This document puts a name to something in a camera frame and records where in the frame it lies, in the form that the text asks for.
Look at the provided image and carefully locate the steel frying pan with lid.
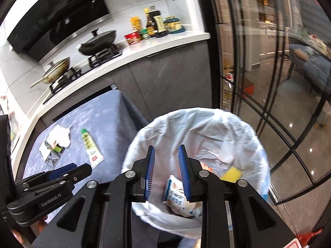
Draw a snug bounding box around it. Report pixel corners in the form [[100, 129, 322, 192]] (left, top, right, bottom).
[[29, 57, 70, 88]]

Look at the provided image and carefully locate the white tissue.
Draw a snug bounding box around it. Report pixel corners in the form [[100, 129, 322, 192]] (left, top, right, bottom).
[[47, 125, 71, 148]]

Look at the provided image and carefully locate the black gas stove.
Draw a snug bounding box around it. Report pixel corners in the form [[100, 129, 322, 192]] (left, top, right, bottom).
[[43, 44, 122, 105]]

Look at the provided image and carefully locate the trash bin with white liner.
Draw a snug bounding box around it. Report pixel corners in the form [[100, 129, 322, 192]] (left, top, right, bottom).
[[122, 107, 270, 239]]

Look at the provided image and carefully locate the black wok with lid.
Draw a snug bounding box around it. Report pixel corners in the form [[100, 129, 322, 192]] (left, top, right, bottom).
[[77, 29, 117, 56]]

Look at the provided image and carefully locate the small green spice jar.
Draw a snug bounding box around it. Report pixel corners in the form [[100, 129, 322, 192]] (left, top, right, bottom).
[[141, 29, 150, 40]]

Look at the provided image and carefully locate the small green tube box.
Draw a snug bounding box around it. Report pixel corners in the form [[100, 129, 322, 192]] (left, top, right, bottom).
[[53, 145, 65, 153]]

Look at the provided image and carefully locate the yellow seasoning packet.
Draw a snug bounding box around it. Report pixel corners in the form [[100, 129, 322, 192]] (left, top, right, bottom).
[[130, 16, 142, 31]]

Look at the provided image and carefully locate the person's left hand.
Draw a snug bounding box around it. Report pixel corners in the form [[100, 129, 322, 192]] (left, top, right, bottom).
[[10, 216, 48, 247]]

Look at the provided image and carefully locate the green wasabi tube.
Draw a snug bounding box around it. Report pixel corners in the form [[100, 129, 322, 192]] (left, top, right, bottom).
[[81, 129, 104, 168]]

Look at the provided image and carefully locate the green carton box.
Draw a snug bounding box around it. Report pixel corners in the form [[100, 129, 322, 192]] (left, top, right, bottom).
[[39, 141, 61, 169]]

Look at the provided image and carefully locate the dark soy sauce bottle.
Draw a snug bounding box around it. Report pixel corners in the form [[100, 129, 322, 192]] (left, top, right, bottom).
[[150, 6, 167, 38]]

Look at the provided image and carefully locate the blue-grey table cloth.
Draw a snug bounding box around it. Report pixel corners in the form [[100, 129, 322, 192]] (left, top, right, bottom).
[[24, 90, 147, 183]]

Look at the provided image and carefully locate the brown sauce bottle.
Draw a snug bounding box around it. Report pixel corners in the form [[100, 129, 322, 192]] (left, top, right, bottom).
[[144, 8, 155, 38]]

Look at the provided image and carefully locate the cooking oil bottle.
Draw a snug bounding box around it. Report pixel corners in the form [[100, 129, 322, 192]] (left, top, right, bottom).
[[223, 73, 233, 111]]

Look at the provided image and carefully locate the blue tray with jars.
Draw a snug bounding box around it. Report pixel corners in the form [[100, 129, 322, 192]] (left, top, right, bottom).
[[164, 16, 186, 34]]

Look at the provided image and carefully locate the oatmeal snack packet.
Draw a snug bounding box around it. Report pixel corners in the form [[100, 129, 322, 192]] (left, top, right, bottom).
[[163, 175, 203, 218]]

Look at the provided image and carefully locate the red instant noodle cup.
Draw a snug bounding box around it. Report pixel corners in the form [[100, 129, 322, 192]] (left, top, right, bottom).
[[124, 30, 141, 45]]

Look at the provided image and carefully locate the yellow sponge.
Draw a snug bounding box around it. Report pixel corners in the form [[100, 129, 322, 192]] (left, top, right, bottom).
[[221, 167, 242, 183]]

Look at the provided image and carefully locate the black range hood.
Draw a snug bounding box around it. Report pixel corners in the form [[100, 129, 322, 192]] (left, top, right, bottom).
[[7, 0, 109, 61]]

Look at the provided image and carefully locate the orange wrapper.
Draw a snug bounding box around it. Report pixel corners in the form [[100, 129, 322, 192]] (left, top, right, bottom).
[[200, 162, 213, 172]]

